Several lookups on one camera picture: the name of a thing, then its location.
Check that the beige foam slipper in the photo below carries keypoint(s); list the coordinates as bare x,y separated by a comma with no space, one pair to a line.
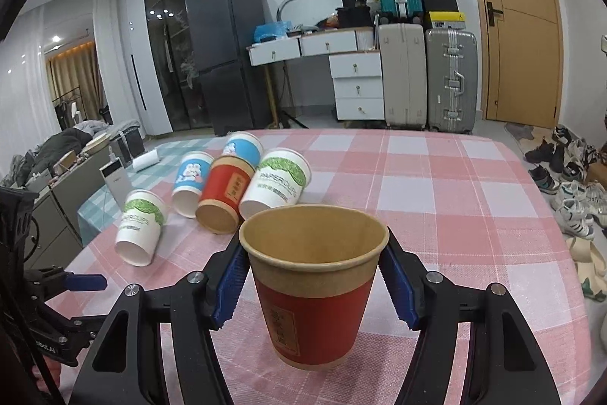
584,251

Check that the red kraft paper cup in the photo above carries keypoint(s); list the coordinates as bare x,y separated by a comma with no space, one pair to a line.
313,267

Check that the red kraft cup lying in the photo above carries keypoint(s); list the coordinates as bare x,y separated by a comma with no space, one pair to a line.
218,207

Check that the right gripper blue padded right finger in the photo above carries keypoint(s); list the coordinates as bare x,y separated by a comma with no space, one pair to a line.
504,365

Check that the silver suitcase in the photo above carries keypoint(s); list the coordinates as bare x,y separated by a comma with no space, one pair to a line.
452,74

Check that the green white paper cup right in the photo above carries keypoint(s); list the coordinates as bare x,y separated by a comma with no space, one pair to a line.
281,177

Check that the white sneaker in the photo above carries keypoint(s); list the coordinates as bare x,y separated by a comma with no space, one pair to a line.
572,219

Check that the blue white paper cup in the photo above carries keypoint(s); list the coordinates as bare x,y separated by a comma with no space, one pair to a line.
191,179

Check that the green checkered rug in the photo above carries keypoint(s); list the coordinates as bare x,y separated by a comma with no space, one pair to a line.
155,170

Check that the beige suitcase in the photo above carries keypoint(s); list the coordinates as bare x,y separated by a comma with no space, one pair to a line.
403,57

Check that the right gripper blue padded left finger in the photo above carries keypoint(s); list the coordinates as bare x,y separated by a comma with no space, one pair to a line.
124,364

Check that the black refrigerator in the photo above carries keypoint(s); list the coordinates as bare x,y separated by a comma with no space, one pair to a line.
235,92

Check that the dark glass cabinet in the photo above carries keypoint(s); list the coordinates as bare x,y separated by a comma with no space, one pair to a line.
174,61

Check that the stack of shoe boxes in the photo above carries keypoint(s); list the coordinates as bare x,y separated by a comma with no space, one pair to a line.
443,14

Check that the white desk with drawers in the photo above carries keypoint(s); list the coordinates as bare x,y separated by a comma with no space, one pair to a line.
354,63

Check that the green white paper cup front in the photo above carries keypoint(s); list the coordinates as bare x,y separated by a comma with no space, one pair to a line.
144,215

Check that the blue plastic bag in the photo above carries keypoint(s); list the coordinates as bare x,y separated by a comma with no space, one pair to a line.
272,31

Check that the wooden door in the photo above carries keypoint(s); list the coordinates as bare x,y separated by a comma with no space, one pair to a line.
521,61

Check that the black sneaker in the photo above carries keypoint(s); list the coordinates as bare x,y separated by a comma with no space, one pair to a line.
542,153

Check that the blue paper cup rear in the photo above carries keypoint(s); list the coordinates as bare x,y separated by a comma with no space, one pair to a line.
245,146

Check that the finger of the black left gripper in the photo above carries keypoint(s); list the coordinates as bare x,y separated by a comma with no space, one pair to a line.
85,282

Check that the green white paper cup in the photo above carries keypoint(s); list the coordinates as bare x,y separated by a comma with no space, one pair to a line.
281,177
144,215

